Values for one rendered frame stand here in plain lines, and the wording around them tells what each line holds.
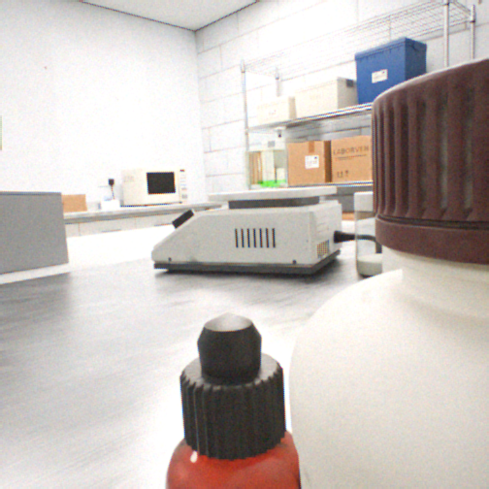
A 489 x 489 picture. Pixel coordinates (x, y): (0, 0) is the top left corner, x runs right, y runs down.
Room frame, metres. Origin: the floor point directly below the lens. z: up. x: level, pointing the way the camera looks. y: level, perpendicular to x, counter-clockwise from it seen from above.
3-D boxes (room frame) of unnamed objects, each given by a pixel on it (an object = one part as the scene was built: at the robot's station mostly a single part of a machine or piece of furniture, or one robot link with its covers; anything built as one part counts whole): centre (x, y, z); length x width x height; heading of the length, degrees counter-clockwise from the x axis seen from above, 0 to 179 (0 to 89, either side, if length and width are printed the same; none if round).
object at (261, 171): (0.50, -0.03, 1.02); 0.06 x 0.05 x 0.08; 174
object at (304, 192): (0.51, -0.04, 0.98); 0.12 x 0.12 x 0.01; 64
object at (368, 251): (0.42, -0.14, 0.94); 0.06 x 0.06 x 0.08
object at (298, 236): (0.52, -0.02, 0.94); 0.22 x 0.13 x 0.08; 64
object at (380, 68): (2.89, -0.72, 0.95); 1.43 x 0.41 x 1.90; 44
